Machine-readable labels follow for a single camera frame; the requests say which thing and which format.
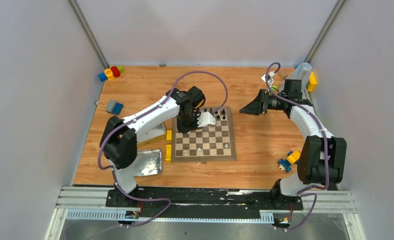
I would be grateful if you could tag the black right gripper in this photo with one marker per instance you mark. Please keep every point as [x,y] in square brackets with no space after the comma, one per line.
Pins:
[259,105]

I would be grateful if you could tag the clear blue plastic container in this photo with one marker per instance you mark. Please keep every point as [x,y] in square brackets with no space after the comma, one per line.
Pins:
[303,73]

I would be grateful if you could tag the black chess pieces row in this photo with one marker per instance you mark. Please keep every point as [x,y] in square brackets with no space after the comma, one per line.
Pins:
[220,115]

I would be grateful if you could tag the yellow block at right wall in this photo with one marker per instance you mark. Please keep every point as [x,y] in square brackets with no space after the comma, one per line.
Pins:
[312,83]

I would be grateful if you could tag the gray lego brick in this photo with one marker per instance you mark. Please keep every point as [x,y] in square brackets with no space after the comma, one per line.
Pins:
[110,106]

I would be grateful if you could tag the blue cube block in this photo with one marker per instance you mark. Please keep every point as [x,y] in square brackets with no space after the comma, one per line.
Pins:
[103,77]

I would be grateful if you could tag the yellow arch block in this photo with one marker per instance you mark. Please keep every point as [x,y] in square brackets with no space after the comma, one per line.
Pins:
[168,153]

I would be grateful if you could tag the silver tin lid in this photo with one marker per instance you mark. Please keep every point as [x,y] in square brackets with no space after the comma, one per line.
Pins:
[148,163]

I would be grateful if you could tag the wooden chess board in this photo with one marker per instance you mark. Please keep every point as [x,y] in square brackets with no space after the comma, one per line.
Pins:
[210,138]

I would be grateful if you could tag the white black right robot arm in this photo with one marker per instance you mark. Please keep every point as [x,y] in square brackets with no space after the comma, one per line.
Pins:
[322,158]

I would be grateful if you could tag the yellow cylinder block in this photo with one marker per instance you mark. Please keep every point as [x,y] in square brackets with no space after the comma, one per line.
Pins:
[109,74]

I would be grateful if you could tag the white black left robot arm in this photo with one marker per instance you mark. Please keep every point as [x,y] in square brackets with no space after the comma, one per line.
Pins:
[119,143]

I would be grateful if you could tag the yellow blue toy car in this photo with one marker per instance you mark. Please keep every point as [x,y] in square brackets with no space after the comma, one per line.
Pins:
[292,158]

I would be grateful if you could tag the green rectangular block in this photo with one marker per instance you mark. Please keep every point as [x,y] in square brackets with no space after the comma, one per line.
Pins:
[275,89]

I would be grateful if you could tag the red cylinder block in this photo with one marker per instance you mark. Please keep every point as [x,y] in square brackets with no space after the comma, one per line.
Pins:
[115,71]

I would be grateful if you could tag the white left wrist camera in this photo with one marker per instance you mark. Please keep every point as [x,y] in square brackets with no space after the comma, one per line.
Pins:
[206,119]

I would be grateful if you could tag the small yellow rectangular block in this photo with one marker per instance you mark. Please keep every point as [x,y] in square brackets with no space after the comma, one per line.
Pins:
[169,136]

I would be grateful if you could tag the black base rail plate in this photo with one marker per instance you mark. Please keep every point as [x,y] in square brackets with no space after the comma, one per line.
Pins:
[202,203]

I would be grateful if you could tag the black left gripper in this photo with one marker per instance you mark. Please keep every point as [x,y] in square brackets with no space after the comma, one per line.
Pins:
[186,124]

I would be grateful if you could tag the blue lego brick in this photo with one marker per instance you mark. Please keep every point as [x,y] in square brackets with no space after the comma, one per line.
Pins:
[116,110]

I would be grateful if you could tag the gold tin with white pieces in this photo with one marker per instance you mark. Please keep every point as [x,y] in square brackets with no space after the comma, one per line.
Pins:
[154,135]

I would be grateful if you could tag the green block at corner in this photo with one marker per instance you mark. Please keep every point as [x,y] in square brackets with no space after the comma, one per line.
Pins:
[121,69]

